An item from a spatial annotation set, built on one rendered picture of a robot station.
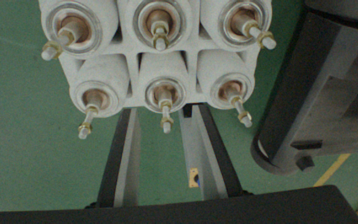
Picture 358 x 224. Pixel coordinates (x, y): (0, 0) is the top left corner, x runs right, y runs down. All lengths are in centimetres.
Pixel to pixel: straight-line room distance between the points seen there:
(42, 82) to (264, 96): 74
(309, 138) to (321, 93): 17
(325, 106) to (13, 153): 112
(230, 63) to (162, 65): 11
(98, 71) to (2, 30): 39
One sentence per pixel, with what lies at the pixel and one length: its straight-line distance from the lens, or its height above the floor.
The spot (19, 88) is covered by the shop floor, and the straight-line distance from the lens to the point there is 76.
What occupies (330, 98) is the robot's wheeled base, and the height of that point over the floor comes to 19.
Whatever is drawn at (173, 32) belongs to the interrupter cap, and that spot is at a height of 25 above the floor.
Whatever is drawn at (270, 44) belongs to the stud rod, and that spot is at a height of 34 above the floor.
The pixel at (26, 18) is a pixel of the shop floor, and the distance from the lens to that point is 64.
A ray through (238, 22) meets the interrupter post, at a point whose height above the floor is 26.
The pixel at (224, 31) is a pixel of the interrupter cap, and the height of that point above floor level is 25.
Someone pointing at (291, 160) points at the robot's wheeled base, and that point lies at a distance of 71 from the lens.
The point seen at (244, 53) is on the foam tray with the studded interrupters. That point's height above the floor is 17.
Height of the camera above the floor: 53
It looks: 50 degrees down
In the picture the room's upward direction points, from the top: 171 degrees clockwise
